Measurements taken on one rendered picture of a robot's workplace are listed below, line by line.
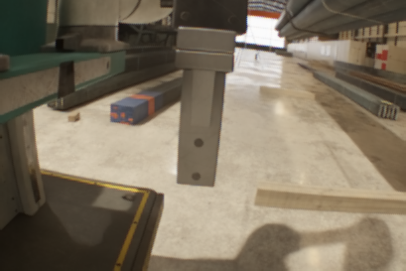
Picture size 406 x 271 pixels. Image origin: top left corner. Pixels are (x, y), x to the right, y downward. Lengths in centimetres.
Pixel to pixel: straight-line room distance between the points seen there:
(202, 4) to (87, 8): 45
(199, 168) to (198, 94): 5
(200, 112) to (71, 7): 49
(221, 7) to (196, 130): 8
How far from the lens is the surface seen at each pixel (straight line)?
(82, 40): 61
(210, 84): 16
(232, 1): 18
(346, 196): 150
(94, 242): 65
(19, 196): 76
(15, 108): 34
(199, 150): 19
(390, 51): 1566
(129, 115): 250
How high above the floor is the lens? 75
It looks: 15 degrees down
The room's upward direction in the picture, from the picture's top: 5 degrees clockwise
